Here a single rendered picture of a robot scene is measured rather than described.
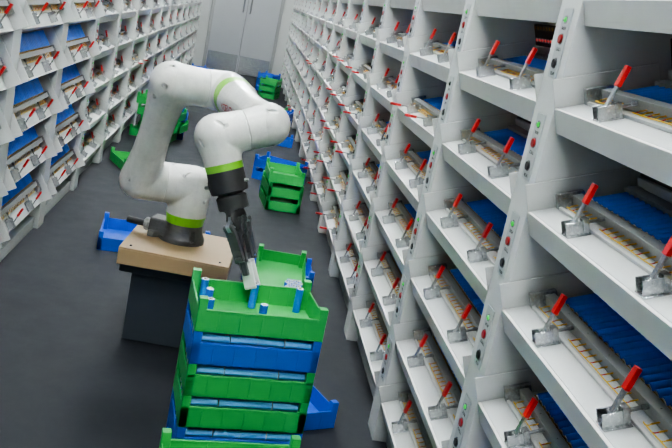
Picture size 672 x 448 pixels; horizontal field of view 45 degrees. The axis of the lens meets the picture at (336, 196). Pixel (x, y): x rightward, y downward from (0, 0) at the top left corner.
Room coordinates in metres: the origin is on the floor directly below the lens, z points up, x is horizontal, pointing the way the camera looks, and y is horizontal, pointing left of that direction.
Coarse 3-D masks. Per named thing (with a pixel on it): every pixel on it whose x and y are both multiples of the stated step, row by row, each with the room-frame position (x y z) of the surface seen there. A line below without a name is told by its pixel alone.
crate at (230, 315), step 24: (192, 288) 1.85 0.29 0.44; (216, 288) 1.91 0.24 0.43; (240, 288) 1.93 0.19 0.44; (264, 288) 1.95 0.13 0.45; (288, 288) 1.96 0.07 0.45; (192, 312) 1.78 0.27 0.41; (216, 312) 1.72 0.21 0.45; (240, 312) 1.73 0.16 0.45; (288, 312) 1.93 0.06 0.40; (312, 312) 1.90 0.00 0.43; (264, 336) 1.75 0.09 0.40; (288, 336) 1.77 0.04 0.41; (312, 336) 1.78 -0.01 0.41
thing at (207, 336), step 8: (192, 320) 1.84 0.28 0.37; (208, 336) 1.72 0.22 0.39; (216, 336) 1.73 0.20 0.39; (224, 336) 1.74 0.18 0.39; (232, 336) 1.74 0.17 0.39; (240, 336) 1.75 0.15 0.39; (248, 336) 1.77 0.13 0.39; (240, 344) 1.75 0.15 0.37; (248, 344) 1.75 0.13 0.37; (256, 344) 1.76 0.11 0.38; (264, 344) 1.76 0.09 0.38; (272, 344) 1.77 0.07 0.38; (280, 344) 1.77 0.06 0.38; (288, 344) 1.78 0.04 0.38; (296, 344) 1.78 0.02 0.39; (304, 344) 1.79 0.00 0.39
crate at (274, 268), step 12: (264, 252) 3.28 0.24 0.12; (276, 252) 3.28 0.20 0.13; (264, 264) 3.26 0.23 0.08; (276, 264) 3.28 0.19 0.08; (288, 264) 3.30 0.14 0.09; (300, 264) 3.29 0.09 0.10; (264, 276) 3.17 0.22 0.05; (276, 276) 3.19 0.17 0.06; (288, 276) 3.21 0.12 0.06; (300, 276) 3.23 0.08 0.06
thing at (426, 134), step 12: (396, 96) 2.82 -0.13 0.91; (408, 96) 2.82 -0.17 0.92; (420, 96) 2.81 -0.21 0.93; (432, 96) 2.83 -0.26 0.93; (408, 120) 2.62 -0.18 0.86; (420, 120) 2.50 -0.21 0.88; (432, 120) 2.22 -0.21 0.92; (420, 132) 2.43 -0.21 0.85; (432, 132) 2.29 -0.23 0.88; (432, 144) 2.26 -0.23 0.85
